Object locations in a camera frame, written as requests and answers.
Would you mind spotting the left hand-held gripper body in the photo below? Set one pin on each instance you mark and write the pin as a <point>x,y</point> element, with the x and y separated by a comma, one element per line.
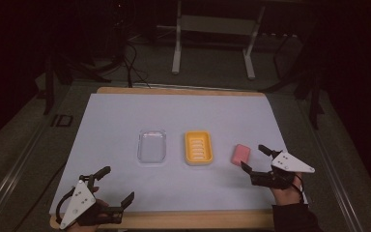
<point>78,201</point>

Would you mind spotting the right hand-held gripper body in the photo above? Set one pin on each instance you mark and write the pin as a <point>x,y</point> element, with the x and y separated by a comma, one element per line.
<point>283,169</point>

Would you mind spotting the pink soap bar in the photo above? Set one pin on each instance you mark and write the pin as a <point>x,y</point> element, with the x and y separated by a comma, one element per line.
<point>241,154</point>

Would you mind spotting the yellow soap dish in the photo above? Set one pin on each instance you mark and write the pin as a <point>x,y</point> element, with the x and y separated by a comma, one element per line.
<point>198,147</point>

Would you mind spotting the person's left hand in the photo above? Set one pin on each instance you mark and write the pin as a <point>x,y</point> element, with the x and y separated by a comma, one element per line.
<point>94,215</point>

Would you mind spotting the person's right hand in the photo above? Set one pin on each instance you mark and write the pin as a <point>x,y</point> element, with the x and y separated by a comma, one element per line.
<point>286,192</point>

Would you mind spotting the white table mat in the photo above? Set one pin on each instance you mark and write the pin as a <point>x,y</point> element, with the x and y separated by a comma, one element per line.
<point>116,135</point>

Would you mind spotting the clear plastic container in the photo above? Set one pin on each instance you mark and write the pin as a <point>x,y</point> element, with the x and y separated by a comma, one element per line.
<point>151,147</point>

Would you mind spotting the black tripod stand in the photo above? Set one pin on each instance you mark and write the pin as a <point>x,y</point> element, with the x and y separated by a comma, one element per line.
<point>50,87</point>
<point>309,90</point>

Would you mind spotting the black floor bracket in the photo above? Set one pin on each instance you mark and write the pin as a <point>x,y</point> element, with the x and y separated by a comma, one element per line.
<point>62,121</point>

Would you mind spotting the white metal stand frame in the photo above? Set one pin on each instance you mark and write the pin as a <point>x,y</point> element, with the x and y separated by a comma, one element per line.
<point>213,35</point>

